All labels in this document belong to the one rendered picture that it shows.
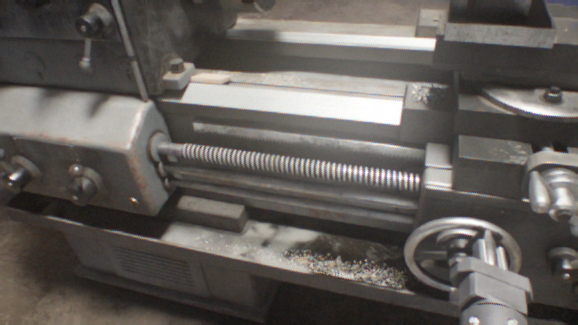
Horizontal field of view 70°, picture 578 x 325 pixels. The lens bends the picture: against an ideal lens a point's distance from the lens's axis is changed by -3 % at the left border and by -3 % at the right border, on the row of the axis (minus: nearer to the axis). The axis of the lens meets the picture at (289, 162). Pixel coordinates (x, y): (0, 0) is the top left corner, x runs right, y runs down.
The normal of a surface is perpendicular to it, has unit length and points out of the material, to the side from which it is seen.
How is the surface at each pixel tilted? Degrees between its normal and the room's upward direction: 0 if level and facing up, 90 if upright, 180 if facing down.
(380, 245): 0
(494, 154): 0
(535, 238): 90
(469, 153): 0
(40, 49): 90
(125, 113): 32
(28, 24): 90
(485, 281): 18
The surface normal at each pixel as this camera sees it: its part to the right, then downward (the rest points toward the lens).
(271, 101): -0.23, -0.26
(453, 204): -0.29, 0.62
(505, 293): 0.22, -0.69
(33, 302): -0.07, -0.77
